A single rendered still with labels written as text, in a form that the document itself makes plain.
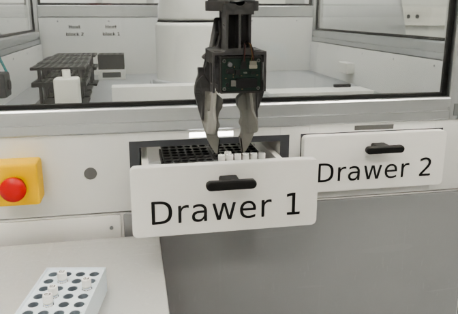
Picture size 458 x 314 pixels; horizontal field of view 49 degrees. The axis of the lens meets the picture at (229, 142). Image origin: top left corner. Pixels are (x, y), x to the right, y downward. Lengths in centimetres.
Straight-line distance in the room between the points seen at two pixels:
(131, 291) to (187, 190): 17
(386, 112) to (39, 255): 67
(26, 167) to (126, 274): 24
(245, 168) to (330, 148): 24
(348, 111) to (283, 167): 25
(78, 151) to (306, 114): 42
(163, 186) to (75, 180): 22
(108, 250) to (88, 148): 18
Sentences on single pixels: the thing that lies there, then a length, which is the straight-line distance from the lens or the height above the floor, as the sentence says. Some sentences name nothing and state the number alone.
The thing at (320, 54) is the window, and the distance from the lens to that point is 96.
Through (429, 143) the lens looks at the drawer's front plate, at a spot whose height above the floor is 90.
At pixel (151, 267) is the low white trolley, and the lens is 83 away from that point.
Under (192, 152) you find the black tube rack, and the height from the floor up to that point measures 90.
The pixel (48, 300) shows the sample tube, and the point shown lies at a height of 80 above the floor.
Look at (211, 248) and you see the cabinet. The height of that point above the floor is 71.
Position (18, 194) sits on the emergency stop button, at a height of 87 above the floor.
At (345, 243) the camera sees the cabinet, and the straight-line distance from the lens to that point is 106.
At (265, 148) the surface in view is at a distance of 99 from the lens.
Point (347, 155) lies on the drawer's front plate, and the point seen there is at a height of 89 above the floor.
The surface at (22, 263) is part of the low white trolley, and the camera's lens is 89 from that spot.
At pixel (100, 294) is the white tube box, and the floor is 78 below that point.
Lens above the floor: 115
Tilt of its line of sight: 14 degrees down
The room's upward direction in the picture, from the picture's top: straight up
